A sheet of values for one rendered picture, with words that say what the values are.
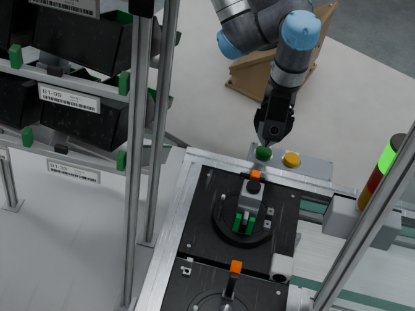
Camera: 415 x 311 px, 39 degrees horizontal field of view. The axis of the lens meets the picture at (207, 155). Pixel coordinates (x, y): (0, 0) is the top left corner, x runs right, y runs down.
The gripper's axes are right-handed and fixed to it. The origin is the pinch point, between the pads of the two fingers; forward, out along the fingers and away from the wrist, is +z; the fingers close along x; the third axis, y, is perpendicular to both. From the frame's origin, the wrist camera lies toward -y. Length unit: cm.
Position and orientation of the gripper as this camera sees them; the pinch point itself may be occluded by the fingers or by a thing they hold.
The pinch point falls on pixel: (265, 145)
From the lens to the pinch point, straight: 143.0
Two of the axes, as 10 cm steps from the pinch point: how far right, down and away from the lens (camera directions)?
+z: -1.3, 6.5, 7.5
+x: -9.7, -2.4, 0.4
